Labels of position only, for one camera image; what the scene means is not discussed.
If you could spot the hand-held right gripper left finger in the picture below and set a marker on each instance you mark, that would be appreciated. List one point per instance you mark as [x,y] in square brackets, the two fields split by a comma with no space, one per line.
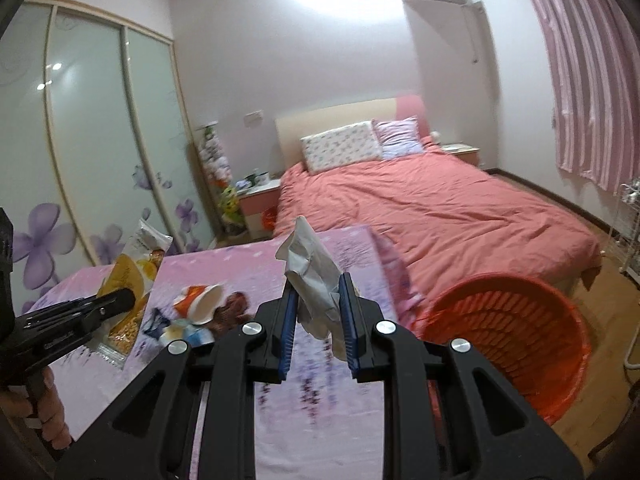
[286,332]

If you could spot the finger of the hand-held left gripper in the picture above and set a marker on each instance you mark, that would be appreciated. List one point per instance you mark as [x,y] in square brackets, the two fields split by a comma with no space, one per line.
[114,303]

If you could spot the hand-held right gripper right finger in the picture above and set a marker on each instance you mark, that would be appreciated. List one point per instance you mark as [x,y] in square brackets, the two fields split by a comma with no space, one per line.
[350,332]

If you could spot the yellow snack packet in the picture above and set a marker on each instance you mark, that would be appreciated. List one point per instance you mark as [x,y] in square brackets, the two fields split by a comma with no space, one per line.
[127,270]

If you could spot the white paper bag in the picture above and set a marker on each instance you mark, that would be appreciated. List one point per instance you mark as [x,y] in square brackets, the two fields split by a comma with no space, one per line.
[310,270]

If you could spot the red plastic basket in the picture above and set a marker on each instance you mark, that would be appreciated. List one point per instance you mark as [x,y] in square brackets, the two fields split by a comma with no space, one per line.
[550,340]

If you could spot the person's left hand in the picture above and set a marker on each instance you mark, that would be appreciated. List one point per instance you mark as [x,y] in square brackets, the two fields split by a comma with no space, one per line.
[50,405]

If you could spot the blue crumpled wrapper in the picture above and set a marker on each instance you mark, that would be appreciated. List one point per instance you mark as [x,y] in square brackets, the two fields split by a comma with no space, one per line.
[156,323]

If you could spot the pink floral printed cloth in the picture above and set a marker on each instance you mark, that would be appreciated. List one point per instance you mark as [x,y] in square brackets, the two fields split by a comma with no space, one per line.
[240,265]

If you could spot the small blue white container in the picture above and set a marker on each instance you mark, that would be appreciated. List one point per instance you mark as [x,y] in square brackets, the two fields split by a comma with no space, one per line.
[192,333]

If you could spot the red plastic bag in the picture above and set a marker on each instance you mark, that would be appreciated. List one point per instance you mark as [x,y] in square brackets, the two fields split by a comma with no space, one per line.
[270,220]

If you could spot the pink white nightstand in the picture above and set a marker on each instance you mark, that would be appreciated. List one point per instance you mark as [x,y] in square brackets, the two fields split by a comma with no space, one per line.
[257,200]

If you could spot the salmon pink duvet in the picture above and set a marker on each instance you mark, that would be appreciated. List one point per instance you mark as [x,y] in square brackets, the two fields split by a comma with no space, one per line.
[425,200]

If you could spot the green mug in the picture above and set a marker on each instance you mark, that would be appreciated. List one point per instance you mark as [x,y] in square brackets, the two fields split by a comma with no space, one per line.
[249,180]

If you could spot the white mug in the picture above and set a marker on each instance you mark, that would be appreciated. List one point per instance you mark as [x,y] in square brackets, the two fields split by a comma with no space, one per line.
[261,178]

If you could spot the plush toy bouquet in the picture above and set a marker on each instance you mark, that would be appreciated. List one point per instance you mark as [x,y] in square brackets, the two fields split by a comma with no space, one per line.
[220,175]

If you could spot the flower print sliding wardrobe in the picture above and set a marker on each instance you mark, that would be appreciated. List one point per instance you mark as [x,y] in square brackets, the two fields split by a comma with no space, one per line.
[90,135]

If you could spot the white floral pillow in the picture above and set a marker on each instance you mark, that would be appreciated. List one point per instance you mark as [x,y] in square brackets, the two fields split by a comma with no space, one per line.
[340,147]

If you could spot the pink striped pillow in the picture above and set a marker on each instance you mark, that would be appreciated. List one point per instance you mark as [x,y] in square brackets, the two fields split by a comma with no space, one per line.
[399,137]

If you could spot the beige nightstand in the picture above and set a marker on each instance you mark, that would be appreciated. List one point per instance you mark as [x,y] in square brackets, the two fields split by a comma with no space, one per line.
[462,154]

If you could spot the beige pink headboard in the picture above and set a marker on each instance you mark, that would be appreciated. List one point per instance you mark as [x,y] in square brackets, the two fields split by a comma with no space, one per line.
[330,112]

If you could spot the pink striped curtain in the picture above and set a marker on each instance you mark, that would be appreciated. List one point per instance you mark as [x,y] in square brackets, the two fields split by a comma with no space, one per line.
[590,70]

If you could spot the white wall socket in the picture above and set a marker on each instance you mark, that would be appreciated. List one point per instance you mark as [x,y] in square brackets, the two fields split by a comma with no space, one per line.
[253,118]

